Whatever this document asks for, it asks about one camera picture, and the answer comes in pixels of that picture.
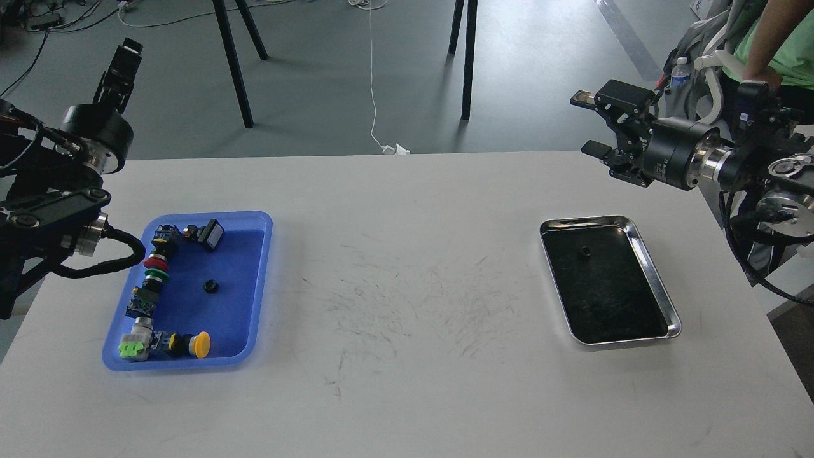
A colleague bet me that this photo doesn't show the green round push button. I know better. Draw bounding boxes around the green round push button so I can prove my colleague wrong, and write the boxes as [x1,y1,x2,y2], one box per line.
[141,268,170,294]

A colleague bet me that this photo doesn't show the plastic water bottle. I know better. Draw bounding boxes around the plastic water bottle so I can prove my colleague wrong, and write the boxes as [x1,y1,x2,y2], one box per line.
[669,56,692,91]

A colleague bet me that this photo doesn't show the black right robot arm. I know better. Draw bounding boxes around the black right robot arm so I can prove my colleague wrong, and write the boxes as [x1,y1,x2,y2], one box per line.
[570,80,812,305]

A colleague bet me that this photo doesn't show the black tripod legs left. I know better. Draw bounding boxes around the black tripod legs left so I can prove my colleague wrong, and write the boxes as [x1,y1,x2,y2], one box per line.
[212,0,269,128]

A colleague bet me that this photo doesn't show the blue plastic tray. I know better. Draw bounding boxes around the blue plastic tray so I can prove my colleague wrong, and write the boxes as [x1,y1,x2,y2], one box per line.
[102,211,273,371]

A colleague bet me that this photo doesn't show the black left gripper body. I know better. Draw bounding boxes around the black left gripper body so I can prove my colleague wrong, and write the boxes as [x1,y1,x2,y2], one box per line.
[60,104,134,174]

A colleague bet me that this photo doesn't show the white chair frame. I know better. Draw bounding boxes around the white chair frame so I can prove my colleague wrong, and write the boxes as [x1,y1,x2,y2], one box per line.
[694,25,745,125]

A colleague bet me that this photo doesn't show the green square push button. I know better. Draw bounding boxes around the green square push button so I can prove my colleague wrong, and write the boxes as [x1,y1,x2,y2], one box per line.
[118,317,157,362]

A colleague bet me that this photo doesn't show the red round push button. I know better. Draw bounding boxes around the red round push button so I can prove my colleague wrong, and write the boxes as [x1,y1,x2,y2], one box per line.
[142,249,169,272]

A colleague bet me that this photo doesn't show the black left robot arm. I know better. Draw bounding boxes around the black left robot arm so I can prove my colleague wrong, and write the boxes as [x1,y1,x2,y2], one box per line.
[1,38,146,320]

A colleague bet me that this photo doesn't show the white side table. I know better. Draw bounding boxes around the white side table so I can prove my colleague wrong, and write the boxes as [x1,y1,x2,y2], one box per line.
[764,254,813,320]

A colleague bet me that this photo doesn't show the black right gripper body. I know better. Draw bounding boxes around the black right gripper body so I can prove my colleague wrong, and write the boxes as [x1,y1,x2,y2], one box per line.
[640,121,720,191]

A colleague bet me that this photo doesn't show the black cables on floor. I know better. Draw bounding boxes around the black cables on floor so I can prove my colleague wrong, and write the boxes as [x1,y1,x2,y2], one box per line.
[0,0,128,99]

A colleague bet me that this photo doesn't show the grey backpack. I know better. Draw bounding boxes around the grey backpack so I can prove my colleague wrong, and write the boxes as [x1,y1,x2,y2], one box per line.
[657,1,766,125]

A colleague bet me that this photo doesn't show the white cable on floor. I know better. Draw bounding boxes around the white cable on floor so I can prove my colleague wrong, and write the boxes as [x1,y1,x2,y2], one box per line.
[347,0,411,155]

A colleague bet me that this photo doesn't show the person in green shirt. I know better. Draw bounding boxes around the person in green shirt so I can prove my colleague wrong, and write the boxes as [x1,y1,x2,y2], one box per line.
[733,1,813,125]

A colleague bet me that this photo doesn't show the blue black switch block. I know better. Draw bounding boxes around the blue black switch block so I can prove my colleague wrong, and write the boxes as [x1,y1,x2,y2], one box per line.
[125,287,160,319]

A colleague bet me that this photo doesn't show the black tripod legs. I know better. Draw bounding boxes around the black tripod legs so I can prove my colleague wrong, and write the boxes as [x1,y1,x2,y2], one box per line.
[212,0,269,128]
[448,1,479,121]

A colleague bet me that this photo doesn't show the black white rectangular switch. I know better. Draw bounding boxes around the black white rectangular switch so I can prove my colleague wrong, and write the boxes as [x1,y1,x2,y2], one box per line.
[181,218,225,253]

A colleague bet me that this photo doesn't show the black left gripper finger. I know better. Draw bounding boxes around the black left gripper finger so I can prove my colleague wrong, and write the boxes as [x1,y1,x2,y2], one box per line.
[93,38,143,114]

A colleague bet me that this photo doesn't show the black tripod legs right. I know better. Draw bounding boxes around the black tripod legs right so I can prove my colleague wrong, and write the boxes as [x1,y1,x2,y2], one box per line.
[448,1,479,121]

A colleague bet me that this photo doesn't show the yellow mushroom push button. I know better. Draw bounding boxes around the yellow mushroom push button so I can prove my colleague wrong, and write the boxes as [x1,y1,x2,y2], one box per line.
[165,331,212,359]

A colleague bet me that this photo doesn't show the silver metal tray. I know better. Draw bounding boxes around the silver metal tray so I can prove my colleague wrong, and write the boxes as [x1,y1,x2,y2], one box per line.
[539,215,683,349]

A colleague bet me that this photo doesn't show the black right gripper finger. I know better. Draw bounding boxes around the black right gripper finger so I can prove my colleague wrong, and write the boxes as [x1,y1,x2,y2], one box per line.
[581,140,653,188]
[570,80,656,138]

